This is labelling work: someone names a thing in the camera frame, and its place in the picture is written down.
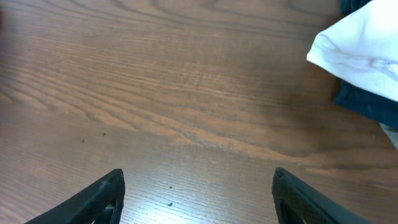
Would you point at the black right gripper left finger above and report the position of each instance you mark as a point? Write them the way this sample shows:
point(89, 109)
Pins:
point(100, 202)

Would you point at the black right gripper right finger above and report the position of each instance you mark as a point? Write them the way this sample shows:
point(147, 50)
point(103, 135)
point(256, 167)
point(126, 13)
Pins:
point(296, 202)

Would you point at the grey garment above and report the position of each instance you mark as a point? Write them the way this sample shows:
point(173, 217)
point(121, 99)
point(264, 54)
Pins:
point(391, 133)

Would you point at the navy blue garment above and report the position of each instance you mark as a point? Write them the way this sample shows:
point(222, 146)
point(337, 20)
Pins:
point(378, 108)

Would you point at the white printed t-shirt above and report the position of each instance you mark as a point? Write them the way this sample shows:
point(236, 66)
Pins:
point(361, 48)

